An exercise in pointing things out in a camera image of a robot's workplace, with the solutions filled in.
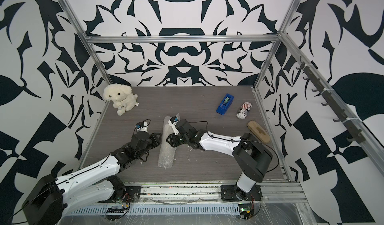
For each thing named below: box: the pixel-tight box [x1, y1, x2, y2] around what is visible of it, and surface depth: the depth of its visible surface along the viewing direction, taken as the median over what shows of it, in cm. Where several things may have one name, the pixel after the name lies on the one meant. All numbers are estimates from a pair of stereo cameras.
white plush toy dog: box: [103, 83, 139, 116], surface depth 96 cm
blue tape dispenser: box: [216, 93, 235, 116], surface depth 107 cm
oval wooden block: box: [247, 120, 271, 144], surface depth 97 cm
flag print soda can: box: [236, 101, 253, 120], surface depth 104 cm
